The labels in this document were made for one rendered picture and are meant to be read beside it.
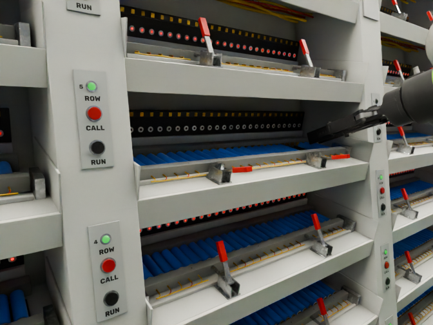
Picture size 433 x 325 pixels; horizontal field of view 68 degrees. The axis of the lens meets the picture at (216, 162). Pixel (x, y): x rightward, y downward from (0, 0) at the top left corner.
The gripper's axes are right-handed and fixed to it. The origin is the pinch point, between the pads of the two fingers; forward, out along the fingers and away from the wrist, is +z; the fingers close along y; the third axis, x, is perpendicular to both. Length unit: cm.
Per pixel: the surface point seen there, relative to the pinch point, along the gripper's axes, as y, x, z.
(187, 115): 32.9, -8.2, 8.6
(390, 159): -19.6, 9.2, -4.5
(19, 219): 66, 9, -3
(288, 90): 18.3, -7.6, -6.9
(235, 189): 34.4, 9.7, -3.4
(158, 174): 46.0, 4.8, 0.5
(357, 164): -3.7, 8.9, -4.2
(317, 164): 10.4, 7.5, -3.2
